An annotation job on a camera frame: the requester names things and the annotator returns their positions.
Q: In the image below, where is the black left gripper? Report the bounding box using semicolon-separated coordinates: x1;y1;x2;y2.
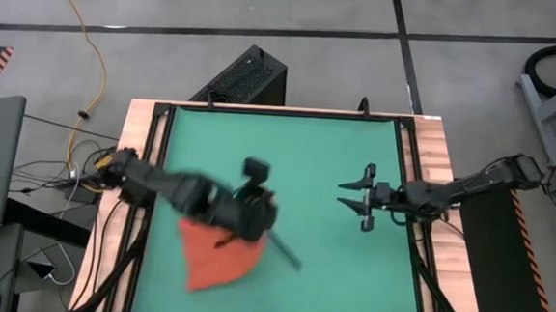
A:
203;154;311;272

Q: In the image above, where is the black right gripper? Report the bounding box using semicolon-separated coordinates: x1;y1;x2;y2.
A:
333;160;404;235

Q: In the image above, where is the orange towel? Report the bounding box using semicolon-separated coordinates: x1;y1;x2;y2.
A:
174;216;269;298

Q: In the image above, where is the green table mat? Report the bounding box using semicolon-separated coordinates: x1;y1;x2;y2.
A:
130;103;434;312

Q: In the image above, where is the large black hazard-striped floor mat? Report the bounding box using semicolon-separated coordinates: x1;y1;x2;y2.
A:
450;178;556;312

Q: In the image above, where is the black computer tower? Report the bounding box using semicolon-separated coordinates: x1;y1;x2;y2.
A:
187;41;291;108

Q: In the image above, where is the grey metal stand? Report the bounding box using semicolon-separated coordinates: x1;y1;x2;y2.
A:
512;64;556;168

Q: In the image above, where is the black power brick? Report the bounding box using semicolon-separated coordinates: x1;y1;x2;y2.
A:
65;181;98;207

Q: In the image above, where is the black shelf board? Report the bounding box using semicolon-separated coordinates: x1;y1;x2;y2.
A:
1;196;94;250

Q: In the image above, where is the black smartphone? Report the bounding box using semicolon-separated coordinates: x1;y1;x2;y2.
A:
26;259;58;283

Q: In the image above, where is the black metal table frame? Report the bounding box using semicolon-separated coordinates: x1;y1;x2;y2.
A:
72;79;495;312

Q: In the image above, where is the yellow extension cable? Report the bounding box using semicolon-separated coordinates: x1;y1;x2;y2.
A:
32;0;120;195

